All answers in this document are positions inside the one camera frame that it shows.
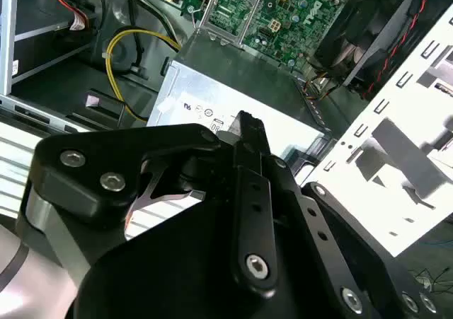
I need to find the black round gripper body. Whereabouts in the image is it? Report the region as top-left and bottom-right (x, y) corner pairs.
(72, 190), (340, 319)

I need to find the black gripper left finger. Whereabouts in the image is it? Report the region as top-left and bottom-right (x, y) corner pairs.
(33, 110), (280, 298)

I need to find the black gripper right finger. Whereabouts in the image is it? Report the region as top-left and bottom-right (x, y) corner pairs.
(253, 115), (440, 319)

